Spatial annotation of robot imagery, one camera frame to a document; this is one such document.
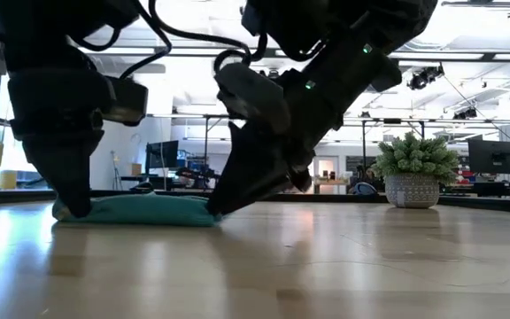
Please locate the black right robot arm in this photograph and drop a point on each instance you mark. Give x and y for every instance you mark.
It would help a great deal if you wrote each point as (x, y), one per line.
(348, 26)

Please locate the brown cardboard box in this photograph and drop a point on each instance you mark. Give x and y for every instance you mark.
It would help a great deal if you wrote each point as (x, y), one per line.
(136, 169)

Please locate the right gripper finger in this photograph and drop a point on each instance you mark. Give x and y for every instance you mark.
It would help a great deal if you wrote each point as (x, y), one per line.
(250, 177)
(301, 179)

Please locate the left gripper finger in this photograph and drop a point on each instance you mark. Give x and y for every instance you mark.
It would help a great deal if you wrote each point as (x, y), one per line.
(44, 170)
(80, 177)

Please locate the black ceiling track light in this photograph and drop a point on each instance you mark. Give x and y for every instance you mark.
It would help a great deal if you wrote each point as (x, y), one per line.
(465, 114)

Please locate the black ceiling camera cluster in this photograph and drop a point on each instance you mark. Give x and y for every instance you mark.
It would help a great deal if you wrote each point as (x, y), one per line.
(425, 77)

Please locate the black computer monitor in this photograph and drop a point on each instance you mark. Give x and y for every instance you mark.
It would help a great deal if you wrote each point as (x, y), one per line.
(494, 157)
(162, 155)

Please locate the black background robot arm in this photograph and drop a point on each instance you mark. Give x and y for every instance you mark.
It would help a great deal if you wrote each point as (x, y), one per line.
(197, 173)

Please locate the black background rig frame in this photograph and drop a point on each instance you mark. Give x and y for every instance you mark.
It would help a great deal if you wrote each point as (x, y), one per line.
(370, 120)

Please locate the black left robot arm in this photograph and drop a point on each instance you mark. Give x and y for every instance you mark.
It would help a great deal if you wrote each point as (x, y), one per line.
(51, 26)

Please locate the long ceiling light strip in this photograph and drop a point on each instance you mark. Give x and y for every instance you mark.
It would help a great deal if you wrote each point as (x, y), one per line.
(458, 56)

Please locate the black metal table frame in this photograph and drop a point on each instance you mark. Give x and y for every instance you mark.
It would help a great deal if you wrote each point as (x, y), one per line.
(481, 204)

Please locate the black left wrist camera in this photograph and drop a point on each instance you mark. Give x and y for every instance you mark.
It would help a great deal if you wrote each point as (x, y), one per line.
(126, 102)

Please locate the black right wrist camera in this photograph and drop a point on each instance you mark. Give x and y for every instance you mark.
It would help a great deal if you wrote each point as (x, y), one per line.
(250, 95)

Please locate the small yellow container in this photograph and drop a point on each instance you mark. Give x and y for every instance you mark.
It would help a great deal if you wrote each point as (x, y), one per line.
(8, 179)

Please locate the artificial green potted plant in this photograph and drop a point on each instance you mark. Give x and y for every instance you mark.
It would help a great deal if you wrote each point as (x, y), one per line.
(414, 177)

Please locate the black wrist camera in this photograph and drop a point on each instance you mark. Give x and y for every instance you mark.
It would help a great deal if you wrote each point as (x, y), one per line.
(250, 95)
(126, 102)

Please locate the teal microfiber towel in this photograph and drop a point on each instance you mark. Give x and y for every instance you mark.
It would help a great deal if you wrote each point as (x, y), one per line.
(149, 210)

